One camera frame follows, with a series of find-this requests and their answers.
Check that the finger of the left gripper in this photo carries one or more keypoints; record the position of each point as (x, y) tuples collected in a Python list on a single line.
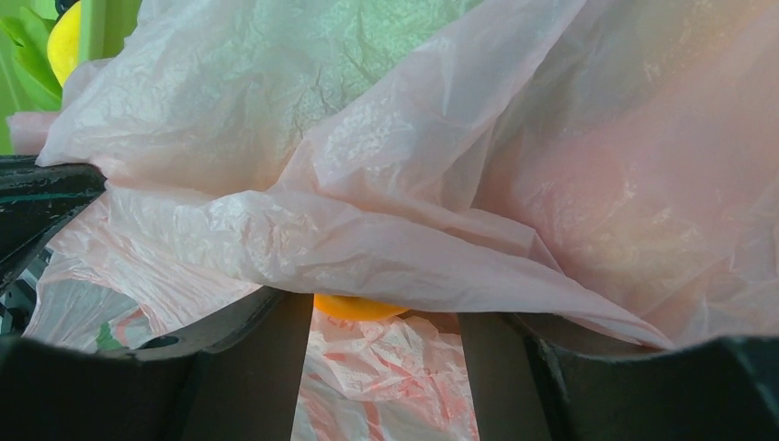
[(36, 203)]

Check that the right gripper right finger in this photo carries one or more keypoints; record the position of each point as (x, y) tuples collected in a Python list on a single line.
[(542, 377)]

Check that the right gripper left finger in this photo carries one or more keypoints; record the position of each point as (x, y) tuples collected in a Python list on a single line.
[(233, 375)]

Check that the fake orange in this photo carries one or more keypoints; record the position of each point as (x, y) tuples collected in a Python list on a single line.
[(355, 309)]

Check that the pink plastic bag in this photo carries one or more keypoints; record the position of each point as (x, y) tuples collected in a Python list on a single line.
[(612, 163)]

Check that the fake green pepper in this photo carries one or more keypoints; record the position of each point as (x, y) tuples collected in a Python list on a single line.
[(28, 34)]

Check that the fake lemon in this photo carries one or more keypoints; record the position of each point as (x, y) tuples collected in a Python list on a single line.
[(63, 42)]

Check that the green plastic basin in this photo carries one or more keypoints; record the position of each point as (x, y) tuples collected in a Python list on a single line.
[(104, 26)]

